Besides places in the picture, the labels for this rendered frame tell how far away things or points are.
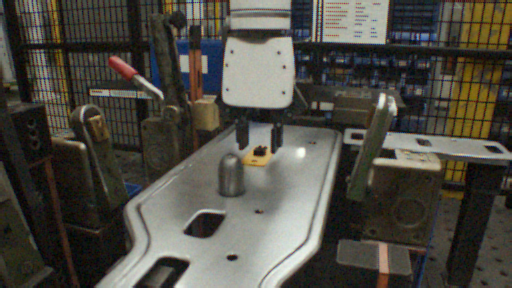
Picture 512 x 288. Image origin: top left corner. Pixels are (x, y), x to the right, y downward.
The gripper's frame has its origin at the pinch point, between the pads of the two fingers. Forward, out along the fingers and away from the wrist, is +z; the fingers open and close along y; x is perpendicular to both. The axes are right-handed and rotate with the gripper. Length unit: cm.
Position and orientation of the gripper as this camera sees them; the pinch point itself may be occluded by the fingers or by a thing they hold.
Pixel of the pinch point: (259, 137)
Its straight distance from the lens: 52.7
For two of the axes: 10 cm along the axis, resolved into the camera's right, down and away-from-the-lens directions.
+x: 3.0, -3.0, 9.0
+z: 0.0, 9.5, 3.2
